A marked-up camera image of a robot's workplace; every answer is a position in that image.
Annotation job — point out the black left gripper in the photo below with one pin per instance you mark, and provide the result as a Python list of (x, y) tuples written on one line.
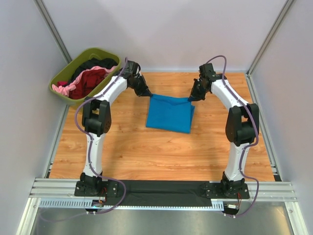
[(141, 86)]

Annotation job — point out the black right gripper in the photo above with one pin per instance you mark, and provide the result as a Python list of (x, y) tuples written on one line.
[(197, 90)]

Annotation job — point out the blue t shirt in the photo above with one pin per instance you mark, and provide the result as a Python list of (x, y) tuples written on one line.
[(170, 114)]

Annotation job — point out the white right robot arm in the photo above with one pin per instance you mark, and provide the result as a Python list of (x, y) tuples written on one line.
[(242, 130)]

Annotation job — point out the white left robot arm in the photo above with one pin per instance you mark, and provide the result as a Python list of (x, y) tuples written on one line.
[(97, 121)]

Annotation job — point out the dark red garment in bin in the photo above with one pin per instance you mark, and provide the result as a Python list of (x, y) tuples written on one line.
[(86, 83)]

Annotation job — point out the green plastic laundry bin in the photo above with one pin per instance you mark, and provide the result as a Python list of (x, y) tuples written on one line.
[(89, 83)]

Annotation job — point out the pink garment in bin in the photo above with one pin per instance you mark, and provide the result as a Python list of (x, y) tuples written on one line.
[(73, 84)]

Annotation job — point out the right aluminium frame post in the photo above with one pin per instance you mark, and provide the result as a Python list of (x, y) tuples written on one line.
[(271, 34)]

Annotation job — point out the aluminium frame post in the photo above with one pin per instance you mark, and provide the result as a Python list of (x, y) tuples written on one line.
[(271, 34), (53, 29)]

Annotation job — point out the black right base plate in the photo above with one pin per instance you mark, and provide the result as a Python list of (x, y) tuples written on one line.
[(225, 190)]

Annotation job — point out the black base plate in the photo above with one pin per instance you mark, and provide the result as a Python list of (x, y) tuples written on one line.
[(225, 190), (99, 189)]

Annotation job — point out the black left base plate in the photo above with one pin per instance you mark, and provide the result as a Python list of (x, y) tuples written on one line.
[(99, 189)]

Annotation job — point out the left aluminium frame post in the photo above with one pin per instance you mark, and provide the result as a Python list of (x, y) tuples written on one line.
[(53, 29)]

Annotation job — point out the aluminium front frame beam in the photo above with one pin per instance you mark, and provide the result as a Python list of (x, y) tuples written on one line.
[(69, 188)]

